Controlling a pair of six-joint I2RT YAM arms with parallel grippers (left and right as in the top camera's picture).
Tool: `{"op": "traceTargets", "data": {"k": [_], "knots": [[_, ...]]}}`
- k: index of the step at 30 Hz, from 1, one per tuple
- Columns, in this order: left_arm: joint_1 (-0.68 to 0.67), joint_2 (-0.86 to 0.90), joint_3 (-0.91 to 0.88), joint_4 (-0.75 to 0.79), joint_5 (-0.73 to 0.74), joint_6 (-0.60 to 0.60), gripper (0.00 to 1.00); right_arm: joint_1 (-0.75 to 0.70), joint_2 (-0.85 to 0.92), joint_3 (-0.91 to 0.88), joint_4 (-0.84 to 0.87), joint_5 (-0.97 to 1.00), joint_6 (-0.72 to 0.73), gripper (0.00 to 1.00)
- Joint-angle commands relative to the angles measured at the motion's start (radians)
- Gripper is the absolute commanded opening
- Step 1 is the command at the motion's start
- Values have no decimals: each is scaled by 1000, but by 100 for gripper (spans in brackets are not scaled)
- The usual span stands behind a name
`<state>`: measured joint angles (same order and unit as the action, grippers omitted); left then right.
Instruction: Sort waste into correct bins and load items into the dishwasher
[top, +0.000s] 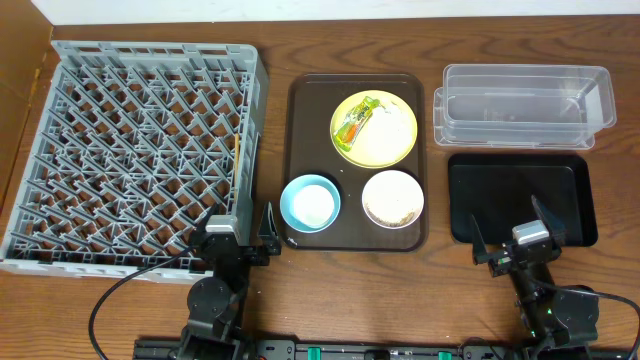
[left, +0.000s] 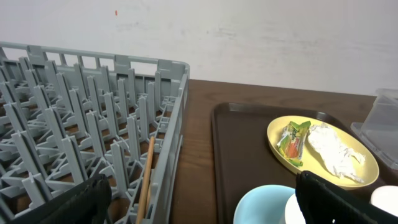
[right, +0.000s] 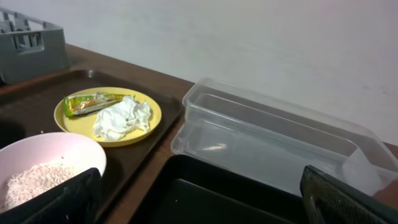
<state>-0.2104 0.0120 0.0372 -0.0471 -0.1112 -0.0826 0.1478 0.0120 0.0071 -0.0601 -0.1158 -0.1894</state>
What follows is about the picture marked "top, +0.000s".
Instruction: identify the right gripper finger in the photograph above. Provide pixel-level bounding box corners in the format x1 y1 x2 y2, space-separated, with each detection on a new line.
531 195 567 245
470 215 488 265

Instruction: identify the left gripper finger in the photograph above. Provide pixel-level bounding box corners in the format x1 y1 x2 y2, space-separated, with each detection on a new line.
258 202 282 255
192 204 219 240

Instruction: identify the light blue bowl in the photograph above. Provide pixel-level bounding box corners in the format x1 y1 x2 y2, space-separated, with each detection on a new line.
280 174 341 233

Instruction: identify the white bowl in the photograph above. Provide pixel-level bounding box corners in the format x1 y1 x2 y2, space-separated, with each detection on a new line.
361 170 425 230

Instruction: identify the green snack wrapper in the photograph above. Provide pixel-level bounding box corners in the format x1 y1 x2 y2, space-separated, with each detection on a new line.
333 96 381 152

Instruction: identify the yellow plate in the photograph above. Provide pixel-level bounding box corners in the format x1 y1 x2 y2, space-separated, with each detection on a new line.
329 90 418 169

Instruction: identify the white napkin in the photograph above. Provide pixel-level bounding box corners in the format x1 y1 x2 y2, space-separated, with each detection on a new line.
367 103 412 152

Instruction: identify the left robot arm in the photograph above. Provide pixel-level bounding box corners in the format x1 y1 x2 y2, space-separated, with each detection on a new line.
176 204 281 360

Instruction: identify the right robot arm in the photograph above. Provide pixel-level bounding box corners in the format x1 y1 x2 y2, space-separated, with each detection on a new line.
469 197 599 359

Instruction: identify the black waste tray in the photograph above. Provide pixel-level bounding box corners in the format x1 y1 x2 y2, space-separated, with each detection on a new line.
448 153 598 247

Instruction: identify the wooden chopstick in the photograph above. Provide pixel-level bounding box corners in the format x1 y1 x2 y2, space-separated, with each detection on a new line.
233 133 240 190

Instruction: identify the brown serving tray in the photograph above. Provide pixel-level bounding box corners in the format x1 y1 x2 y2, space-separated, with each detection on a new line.
282 74 428 252

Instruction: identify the grey plastic dish rack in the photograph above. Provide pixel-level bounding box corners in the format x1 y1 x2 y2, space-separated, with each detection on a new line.
1 41 269 284

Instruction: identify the clear plastic bin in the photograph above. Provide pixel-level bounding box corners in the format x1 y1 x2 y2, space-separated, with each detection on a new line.
433 64 617 150

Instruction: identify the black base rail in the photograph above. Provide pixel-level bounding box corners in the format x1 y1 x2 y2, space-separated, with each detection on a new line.
132 337 640 360

